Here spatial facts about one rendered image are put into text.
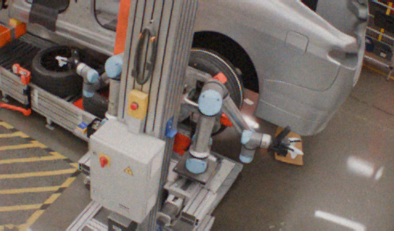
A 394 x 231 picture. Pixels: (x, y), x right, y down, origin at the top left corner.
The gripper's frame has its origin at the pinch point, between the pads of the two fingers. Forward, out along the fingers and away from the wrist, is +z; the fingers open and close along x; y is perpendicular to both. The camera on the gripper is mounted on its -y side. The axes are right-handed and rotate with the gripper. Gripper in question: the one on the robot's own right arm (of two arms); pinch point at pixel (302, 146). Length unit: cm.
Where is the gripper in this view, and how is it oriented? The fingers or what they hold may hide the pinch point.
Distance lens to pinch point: 248.1
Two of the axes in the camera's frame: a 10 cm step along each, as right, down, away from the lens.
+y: -1.9, 8.7, 4.5
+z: 9.7, 2.3, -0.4
